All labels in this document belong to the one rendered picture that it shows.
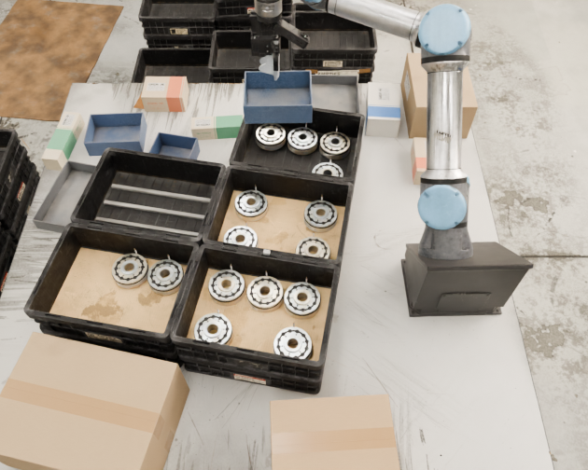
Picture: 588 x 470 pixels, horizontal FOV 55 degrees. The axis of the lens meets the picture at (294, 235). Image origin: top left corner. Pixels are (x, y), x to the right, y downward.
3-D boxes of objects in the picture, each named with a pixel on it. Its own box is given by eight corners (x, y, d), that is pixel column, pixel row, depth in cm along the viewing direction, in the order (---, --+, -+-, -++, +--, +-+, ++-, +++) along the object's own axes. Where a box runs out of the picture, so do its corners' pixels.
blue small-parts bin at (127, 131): (147, 125, 216) (143, 112, 211) (143, 154, 208) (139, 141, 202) (95, 127, 216) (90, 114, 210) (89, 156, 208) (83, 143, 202)
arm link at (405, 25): (481, 25, 150) (316, -28, 161) (479, 20, 140) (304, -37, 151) (462, 68, 153) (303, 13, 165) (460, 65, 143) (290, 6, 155)
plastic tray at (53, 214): (72, 169, 204) (67, 159, 200) (123, 178, 202) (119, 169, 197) (36, 228, 189) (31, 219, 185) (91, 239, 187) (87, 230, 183)
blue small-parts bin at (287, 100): (310, 88, 175) (311, 70, 169) (312, 122, 166) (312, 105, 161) (245, 89, 175) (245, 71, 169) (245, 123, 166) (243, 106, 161)
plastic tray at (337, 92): (307, 84, 230) (308, 74, 225) (357, 85, 229) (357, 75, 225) (306, 131, 214) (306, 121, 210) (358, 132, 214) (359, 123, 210)
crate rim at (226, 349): (340, 269, 156) (340, 265, 154) (323, 371, 140) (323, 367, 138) (202, 247, 160) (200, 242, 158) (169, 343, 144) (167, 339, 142)
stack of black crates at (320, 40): (364, 82, 312) (373, 10, 275) (368, 120, 296) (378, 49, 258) (292, 82, 313) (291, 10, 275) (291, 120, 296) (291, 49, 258)
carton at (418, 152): (410, 151, 209) (413, 137, 202) (442, 152, 208) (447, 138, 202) (413, 185, 200) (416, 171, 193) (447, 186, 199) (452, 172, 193)
